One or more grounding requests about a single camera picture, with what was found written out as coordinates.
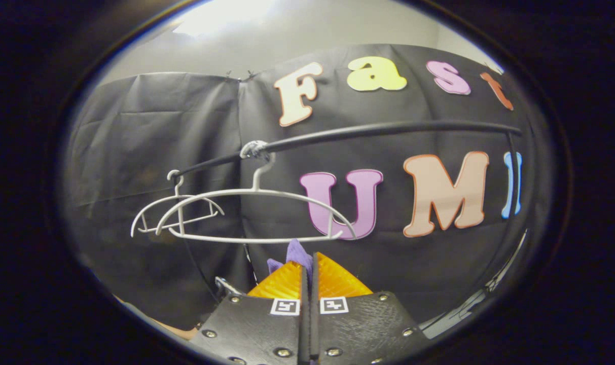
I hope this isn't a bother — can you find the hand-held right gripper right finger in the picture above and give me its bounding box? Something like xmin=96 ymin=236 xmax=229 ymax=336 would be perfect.
xmin=310 ymin=252 xmax=429 ymax=365

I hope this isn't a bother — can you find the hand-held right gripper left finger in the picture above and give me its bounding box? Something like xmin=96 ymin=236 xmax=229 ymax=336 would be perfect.
xmin=190 ymin=261 xmax=308 ymax=365

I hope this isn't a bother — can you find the purple shirt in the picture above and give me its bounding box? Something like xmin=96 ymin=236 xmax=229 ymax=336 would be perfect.
xmin=267 ymin=239 xmax=314 ymax=284

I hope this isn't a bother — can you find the white hanger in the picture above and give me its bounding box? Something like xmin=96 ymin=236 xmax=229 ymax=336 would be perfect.
xmin=155 ymin=141 xmax=357 ymax=244
xmin=131 ymin=170 xmax=226 ymax=238

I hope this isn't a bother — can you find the black clothes rack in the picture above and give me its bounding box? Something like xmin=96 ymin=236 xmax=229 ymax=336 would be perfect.
xmin=173 ymin=120 xmax=523 ymax=221

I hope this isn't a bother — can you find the black backdrop cloth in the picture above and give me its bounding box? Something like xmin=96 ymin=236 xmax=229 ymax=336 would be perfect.
xmin=64 ymin=45 xmax=541 ymax=330

